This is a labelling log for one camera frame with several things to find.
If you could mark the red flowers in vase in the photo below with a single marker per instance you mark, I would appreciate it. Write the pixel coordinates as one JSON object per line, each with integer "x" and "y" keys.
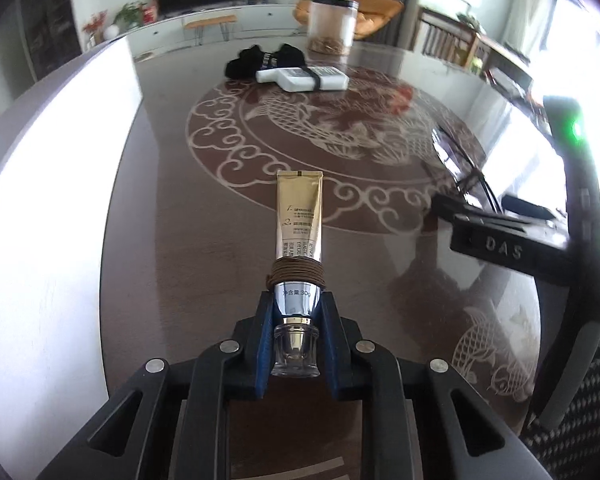
{"x": 94, "y": 30}

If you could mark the gold cosmetic tube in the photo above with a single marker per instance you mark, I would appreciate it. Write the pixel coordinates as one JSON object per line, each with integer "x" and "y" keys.
{"x": 297, "y": 278}

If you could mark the small wooden bench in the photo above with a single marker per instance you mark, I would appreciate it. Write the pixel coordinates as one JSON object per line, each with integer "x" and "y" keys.
{"x": 224, "y": 23}

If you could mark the black display shelf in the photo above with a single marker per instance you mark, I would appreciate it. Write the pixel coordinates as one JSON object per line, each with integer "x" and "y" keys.
{"x": 49, "y": 36}

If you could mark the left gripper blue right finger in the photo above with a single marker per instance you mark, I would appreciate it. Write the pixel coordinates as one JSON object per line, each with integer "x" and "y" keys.
{"x": 373, "y": 378}

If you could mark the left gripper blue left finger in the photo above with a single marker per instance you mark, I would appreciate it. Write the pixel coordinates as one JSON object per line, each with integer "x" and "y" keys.
{"x": 235, "y": 369}

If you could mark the orange lounge chair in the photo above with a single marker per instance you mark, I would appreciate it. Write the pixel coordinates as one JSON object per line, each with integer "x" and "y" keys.
{"x": 373, "y": 15}

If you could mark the white tv cabinet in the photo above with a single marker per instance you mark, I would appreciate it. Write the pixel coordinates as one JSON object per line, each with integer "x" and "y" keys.
{"x": 254, "y": 21}

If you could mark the large white storage bin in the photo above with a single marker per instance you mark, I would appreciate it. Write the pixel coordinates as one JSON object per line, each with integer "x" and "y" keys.
{"x": 60, "y": 149}

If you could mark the clear jar with black lid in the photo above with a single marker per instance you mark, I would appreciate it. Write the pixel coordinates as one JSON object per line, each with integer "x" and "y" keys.
{"x": 331, "y": 26}

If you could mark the wooden dining chair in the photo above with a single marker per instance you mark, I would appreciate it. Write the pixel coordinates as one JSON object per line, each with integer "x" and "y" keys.
{"x": 447, "y": 39}

